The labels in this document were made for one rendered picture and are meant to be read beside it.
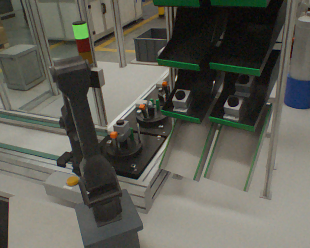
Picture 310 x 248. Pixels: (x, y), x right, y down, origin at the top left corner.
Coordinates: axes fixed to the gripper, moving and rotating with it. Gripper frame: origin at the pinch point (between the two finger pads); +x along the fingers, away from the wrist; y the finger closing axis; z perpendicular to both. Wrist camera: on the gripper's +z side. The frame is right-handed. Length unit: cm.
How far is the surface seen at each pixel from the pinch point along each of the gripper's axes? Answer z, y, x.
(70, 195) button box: -3.8, 6.0, 6.8
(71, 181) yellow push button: -1.4, 6.4, 3.0
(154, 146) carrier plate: 26.4, -12.0, 3.1
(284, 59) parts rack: 25, -54, -36
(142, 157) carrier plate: 18.5, -10.8, 3.1
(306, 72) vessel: 94, -63, -6
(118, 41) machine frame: 129, 61, -3
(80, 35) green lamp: 31, 16, -37
